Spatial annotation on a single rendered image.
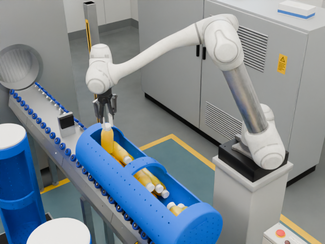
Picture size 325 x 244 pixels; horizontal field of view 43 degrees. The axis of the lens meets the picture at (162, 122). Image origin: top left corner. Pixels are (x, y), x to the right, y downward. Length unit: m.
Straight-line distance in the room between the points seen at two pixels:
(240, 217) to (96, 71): 1.21
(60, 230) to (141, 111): 2.99
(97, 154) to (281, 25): 1.71
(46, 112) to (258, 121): 1.67
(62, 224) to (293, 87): 1.98
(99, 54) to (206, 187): 2.10
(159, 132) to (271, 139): 2.52
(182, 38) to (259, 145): 0.61
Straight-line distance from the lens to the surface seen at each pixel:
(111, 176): 2.03
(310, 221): 3.60
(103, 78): 1.79
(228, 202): 2.49
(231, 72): 1.81
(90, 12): 2.72
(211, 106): 4.01
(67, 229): 2.00
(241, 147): 2.32
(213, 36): 1.73
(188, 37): 1.91
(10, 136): 2.70
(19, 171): 3.06
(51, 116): 3.04
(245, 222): 2.46
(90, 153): 2.19
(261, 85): 3.45
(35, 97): 3.33
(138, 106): 4.91
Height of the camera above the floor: 2.45
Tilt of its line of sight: 32 degrees down
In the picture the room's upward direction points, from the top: 1 degrees counter-clockwise
